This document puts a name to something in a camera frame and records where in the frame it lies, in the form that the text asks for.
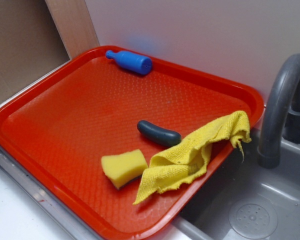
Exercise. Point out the dark green plastic pickle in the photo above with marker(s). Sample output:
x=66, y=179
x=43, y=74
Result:
x=161, y=136

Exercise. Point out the blue plastic bottle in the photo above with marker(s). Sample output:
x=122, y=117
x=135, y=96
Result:
x=134, y=62

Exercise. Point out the yellow cloth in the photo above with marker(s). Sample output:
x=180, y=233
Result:
x=187, y=161

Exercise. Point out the yellow sponge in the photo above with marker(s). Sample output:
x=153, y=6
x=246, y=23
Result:
x=122, y=168

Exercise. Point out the red plastic tray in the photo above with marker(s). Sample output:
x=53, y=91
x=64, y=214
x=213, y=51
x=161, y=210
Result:
x=58, y=130

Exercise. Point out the grey plastic sink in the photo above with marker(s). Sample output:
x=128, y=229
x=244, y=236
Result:
x=244, y=201

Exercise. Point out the wooden board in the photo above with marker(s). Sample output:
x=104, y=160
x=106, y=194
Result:
x=74, y=25

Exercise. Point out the grey plastic faucet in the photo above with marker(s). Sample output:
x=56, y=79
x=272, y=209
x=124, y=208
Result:
x=282, y=114

